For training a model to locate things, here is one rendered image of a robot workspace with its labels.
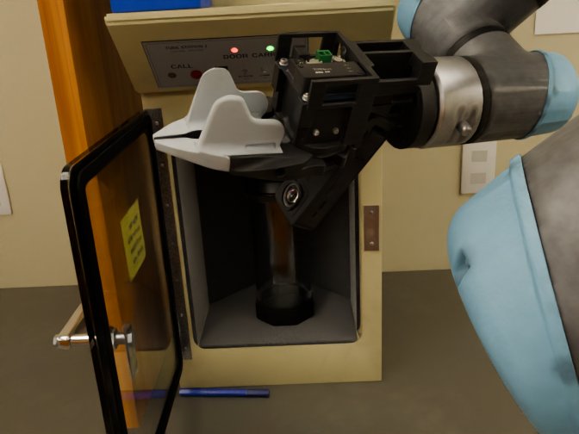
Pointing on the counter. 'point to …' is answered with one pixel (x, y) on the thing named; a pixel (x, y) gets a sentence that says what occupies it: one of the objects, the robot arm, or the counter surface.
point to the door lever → (72, 331)
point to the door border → (90, 266)
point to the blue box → (157, 5)
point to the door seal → (98, 266)
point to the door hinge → (171, 238)
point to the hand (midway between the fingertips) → (171, 148)
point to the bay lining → (233, 269)
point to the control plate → (249, 55)
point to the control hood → (280, 22)
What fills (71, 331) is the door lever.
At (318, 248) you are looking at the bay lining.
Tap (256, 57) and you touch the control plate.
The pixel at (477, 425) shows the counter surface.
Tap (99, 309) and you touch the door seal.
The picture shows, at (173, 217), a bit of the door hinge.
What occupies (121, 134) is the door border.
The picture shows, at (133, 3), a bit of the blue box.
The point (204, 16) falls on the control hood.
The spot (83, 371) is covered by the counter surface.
